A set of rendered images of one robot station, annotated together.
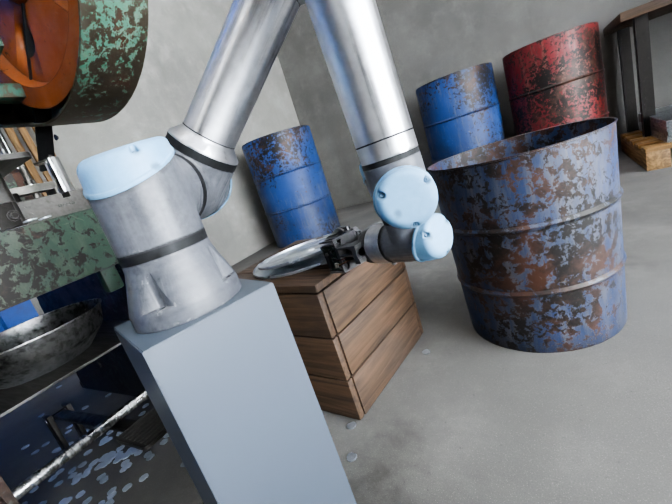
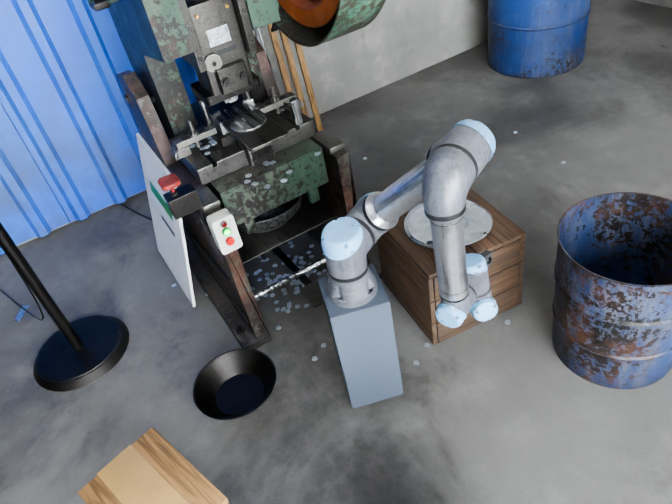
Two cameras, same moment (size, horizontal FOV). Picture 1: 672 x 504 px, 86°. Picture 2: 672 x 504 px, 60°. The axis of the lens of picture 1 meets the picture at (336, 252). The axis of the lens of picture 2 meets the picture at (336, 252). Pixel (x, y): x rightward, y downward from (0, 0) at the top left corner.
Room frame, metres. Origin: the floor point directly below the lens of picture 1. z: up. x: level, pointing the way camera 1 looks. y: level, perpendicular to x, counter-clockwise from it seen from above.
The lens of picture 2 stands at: (-0.56, -0.44, 1.65)
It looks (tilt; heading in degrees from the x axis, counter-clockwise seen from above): 40 degrees down; 33
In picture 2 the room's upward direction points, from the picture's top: 12 degrees counter-clockwise
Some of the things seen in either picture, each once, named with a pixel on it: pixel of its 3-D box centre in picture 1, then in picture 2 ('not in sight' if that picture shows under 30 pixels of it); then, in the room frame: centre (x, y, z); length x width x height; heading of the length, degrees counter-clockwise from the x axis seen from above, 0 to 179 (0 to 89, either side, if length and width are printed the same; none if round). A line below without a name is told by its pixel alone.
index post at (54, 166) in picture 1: (58, 174); (295, 110); (0.99, 0.61, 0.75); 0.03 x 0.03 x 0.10; 56
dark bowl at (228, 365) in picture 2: not in sight; (237, 387); (0.30, 0.65, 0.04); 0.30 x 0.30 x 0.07
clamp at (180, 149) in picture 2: not in sight; (191, 134); (0.77, 0.91, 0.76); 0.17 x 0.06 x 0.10; 146
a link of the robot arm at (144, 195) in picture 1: (143, 193); (345, 246); (0.51, 0.22, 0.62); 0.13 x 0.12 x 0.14; 173
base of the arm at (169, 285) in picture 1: (176, 274); (350, 277); (0.50, 0.22, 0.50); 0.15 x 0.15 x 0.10
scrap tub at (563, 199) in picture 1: (527, 234); (622, 293); (0.91, -0.50, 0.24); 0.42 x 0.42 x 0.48
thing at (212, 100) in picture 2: not in sight; (226, 88); (0.92, 0.82, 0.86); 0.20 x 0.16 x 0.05; 146
